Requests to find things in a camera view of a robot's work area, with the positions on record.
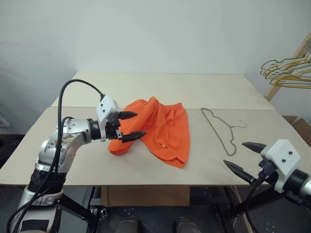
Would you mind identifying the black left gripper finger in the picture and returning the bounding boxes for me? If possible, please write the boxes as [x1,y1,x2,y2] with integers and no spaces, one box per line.
[117,111,138,120]
[119,131,148,143]

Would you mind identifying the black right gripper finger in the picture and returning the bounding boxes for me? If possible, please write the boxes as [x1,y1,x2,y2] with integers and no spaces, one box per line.
[242,142,268,154]
[223,159,256,184]

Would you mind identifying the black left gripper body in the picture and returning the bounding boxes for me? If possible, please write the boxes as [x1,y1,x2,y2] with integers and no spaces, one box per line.
[104,111,122,141]

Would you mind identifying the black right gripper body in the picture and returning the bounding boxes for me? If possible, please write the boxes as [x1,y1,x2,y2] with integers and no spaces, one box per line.
[252,159,280,187]

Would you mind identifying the olive wire hanger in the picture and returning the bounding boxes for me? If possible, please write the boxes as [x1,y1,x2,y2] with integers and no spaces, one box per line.
[201,107,247,156]

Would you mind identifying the orange shorts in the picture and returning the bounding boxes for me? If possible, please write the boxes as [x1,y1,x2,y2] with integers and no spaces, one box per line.
[107,96,190,169]

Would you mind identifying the black metal table strut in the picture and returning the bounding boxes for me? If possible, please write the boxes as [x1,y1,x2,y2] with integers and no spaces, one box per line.
[57,186,103,233]
[218,186,289,220]

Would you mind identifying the open cardboard box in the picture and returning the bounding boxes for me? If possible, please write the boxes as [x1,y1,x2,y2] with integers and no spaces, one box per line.
[283,116,311,156]

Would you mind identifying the wooden clothes rack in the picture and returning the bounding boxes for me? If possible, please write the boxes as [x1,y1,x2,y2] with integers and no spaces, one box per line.
[264,33,311,101]

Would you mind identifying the dark rounded shape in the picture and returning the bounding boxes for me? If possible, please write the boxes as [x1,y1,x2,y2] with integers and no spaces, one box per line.
[174,217,203,233]
[116,218,141,233]

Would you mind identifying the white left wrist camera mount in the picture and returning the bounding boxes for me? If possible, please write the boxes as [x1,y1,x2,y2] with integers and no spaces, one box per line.
[95,96,120,142]

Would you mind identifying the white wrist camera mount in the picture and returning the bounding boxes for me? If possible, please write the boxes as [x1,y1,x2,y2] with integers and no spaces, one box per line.
[95,96,120,142]
[259,139,301,194]

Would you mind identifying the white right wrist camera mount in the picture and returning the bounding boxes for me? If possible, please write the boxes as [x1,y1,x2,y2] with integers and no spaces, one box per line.
[259,139,301,194]

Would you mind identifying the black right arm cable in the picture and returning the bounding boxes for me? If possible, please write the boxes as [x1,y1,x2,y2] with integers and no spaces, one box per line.
[244,169,266,233]

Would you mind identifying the yellow wire hanger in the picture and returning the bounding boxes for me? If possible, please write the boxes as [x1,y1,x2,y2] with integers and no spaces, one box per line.
[273,72,311,88]
[263,57,311,82]

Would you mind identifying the green wire hanger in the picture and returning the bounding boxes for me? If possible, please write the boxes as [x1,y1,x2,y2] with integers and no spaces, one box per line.
[260,52,311,81]

